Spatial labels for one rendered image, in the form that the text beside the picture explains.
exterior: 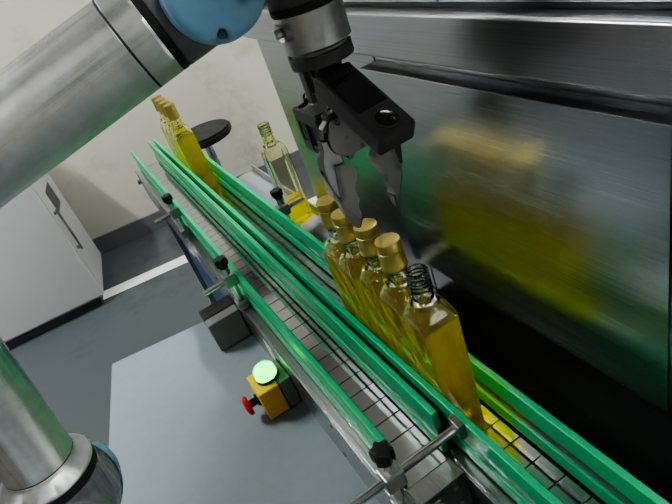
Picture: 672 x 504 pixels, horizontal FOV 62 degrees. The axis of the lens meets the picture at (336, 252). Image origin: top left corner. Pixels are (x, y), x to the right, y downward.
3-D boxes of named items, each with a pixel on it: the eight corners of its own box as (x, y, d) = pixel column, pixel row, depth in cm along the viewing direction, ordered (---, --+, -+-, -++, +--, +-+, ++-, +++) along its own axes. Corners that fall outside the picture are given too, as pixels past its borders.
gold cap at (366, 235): (390, 248, 78) (382, 222, 75) (369, 261, 77) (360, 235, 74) (376, 239, 80) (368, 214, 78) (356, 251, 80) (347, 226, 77)
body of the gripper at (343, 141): (356, 126, 72) (327, 31, 65) (393, 139, 65) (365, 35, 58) (305, 153, 70) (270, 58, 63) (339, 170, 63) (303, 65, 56)
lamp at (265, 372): (282, 376, 107) (276, 365, 105) (261, 389, 106) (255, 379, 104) (272, 364, 110) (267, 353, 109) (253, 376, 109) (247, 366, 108)
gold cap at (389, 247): (413, 264, 73) (405, 237, 71) (391, 278, 72) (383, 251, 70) (398, 254, 76) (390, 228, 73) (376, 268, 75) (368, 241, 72)
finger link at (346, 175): (341, 215, 73) (334, 146, 69) (365, 229, 69) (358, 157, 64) (320, 221, 72) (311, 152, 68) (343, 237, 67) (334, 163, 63)
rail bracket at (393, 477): (477, 465, 73) (460, 403, 66) (373, 547, 69) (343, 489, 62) (462, 450, 75) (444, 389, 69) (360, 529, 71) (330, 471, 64)
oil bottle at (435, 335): (484, 410, 80) (456, 297, 69) (453, 432, 79) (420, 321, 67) (458, 388, 85) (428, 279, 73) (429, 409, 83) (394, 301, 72)
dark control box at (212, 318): (252, 335, 132) (238, 308, 128) (223, 353, 130) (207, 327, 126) (240, 319, 139) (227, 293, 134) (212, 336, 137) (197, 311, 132)
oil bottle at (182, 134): (218, 184, 180) (178, 101, 165) (202, 192, 178) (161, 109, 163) (213, 179, 184) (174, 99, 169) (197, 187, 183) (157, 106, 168)
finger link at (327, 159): (355, 188, 68) (348, 117, 64) (363, 192, 66) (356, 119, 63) (321, 199, 66) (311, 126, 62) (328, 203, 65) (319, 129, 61)
